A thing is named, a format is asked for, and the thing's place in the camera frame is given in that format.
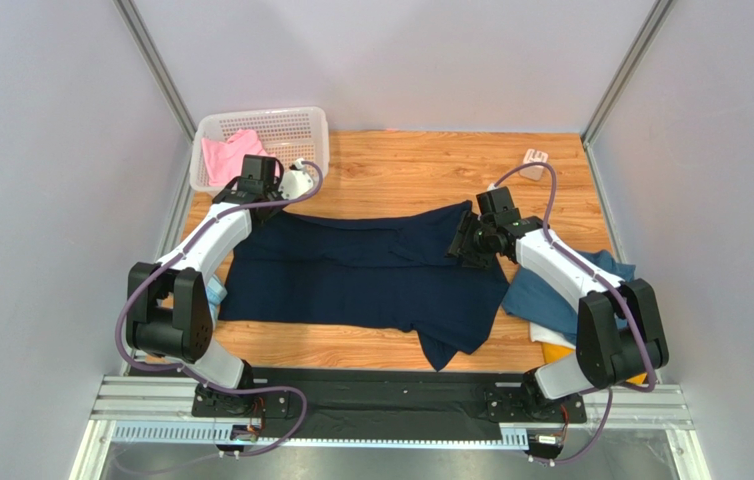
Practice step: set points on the teal blue t shirt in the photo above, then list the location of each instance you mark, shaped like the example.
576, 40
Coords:
530, 298

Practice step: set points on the right corner aluminium post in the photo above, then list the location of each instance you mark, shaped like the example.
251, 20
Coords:
646, 34

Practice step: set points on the corner aluminium post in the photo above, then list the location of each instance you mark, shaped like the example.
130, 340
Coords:
133, 20
646, 34

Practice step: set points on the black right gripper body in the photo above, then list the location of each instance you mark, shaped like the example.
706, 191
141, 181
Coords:
461, 237

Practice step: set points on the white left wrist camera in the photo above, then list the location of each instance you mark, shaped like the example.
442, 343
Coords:
296, 181

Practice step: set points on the white perforated plastic basket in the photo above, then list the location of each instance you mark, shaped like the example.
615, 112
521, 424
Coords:
287, 134

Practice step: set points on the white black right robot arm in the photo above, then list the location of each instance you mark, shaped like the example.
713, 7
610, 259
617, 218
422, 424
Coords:
619, 329

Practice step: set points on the left corner aluminium post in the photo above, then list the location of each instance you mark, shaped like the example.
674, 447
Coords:
133, 20

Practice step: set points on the navy blue t shirt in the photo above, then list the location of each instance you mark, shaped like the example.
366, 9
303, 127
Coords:
388, 273

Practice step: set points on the pink t shirt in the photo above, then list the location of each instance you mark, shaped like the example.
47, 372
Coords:
223, 160

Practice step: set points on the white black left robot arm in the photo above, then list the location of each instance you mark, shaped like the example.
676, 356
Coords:
169, 318

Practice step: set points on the white t shirt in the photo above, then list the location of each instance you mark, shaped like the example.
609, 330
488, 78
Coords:
542, 334

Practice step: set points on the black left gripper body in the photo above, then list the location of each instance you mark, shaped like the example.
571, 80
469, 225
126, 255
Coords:
274, 195

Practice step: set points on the aluminium front rail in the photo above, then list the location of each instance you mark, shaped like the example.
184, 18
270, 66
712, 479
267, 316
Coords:
155, 409

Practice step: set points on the small pink white box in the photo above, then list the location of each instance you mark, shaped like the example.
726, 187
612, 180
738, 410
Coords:
533, 162

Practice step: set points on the yellow t shirt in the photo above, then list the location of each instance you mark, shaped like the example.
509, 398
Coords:
553, 352

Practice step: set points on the light blue headphones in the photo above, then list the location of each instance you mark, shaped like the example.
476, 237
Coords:
216, 296

